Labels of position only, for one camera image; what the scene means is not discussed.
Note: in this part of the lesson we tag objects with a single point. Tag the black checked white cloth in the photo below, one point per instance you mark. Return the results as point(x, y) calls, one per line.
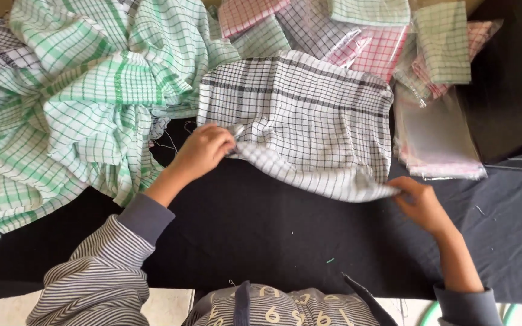
point(297, 117)

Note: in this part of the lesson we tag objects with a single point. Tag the red checked cloth packet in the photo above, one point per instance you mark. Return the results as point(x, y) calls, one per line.
point(379, 52)

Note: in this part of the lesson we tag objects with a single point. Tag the black box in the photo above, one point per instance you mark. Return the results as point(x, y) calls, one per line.
point(510, 81)

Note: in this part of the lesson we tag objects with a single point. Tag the green checked folded cloth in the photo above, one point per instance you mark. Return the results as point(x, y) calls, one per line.
point(444, 45)

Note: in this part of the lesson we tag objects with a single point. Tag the person's left hand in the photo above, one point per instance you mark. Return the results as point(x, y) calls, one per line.
point(200, 151)

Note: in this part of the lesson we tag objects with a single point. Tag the black table cover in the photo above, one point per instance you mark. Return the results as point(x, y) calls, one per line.
point(265, 235)

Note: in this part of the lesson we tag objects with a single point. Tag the stack of clear plastic bags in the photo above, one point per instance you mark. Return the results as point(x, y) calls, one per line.
point(437, 136)

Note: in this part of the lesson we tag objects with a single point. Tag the person's striped grey sweater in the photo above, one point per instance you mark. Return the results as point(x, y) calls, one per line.
point(102, 280)

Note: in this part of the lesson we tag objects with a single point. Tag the person's right hand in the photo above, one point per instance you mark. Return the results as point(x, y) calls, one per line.
point(424, 208)

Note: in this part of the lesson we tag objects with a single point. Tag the pink checked cloth packet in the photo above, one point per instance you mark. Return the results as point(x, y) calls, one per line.
point(481, 36)
point(243, 13)

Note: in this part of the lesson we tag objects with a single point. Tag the person's left fingers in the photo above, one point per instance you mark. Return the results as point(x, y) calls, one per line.
point(224, 138)

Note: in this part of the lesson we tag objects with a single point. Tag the crumpled black checked cloth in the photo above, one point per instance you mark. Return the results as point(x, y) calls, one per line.
point(0, 52)

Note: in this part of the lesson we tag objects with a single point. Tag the heap of green checked cloths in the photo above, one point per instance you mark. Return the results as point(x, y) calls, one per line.
point(84, 90)

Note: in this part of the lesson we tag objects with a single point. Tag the person's right fingers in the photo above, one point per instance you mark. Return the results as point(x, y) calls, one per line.
point(406, 183)

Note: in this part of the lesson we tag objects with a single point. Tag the black checked cloth packet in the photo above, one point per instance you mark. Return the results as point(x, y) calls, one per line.
point(315, 27)

